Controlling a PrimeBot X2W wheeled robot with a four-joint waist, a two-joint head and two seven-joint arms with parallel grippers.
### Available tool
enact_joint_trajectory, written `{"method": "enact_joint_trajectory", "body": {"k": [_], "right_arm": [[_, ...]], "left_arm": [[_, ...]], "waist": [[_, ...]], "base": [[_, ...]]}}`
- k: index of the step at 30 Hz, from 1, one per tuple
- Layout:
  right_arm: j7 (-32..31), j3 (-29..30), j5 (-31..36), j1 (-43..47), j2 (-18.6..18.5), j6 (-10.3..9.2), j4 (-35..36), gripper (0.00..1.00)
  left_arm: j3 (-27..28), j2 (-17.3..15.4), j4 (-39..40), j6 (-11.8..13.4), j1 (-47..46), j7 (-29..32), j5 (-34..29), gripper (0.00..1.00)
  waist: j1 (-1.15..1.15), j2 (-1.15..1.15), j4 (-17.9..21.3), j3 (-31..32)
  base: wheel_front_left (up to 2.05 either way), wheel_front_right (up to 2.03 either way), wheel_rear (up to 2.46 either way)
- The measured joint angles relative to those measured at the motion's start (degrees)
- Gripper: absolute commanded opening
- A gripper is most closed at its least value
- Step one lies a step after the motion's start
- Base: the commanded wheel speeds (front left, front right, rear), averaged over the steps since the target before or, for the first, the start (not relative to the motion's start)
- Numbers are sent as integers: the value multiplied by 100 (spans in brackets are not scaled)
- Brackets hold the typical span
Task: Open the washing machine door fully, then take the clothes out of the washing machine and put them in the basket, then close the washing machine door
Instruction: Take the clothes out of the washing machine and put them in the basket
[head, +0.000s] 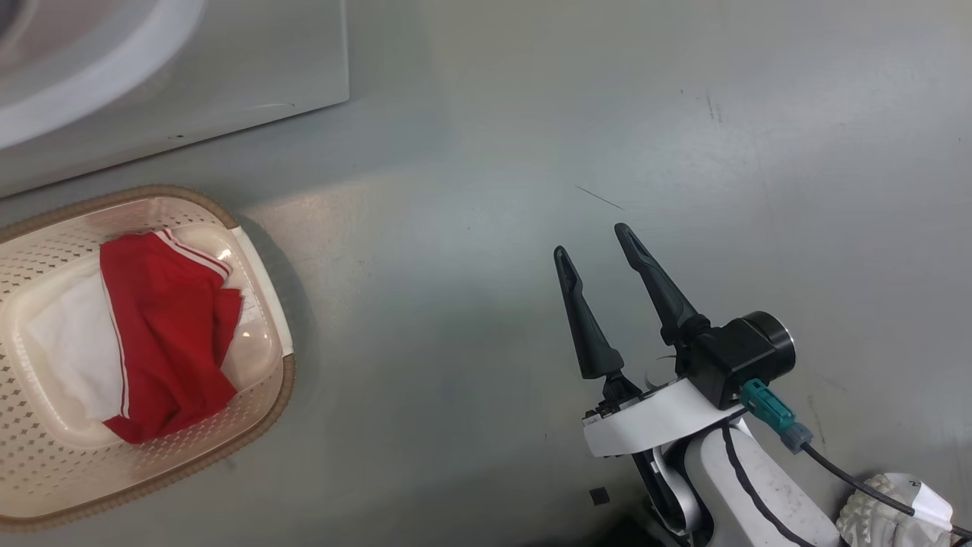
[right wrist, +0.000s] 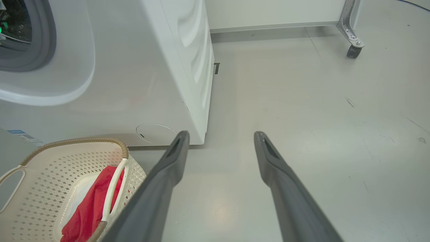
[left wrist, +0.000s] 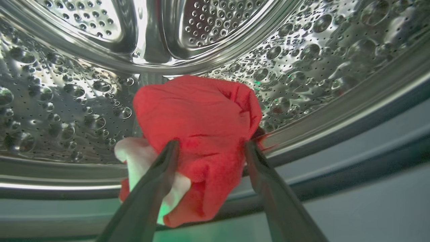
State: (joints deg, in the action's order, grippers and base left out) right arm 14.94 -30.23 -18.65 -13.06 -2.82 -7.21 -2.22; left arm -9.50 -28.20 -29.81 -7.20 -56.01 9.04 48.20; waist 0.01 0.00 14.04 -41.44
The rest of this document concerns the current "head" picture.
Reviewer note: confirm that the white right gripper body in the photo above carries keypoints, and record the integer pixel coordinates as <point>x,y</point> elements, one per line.
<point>661,418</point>

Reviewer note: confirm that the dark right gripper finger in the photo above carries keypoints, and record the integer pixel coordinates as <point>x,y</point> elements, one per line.
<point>661,289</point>
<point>586,327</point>

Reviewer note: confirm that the red and white garment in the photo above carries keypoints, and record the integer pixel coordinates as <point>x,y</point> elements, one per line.
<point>167,327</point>

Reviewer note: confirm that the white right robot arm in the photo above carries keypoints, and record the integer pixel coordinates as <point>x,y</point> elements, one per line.
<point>759,494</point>

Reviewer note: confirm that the cream basket with brown rim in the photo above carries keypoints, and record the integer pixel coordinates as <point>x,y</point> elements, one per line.
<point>258,425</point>

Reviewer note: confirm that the white front-load washing machine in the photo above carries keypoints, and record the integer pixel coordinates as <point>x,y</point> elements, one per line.
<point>190,76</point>

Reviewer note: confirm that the small black square marker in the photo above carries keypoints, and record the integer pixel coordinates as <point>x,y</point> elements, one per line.
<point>600,496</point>

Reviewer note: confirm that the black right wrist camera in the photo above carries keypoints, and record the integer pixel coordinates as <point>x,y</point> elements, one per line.
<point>729,357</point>

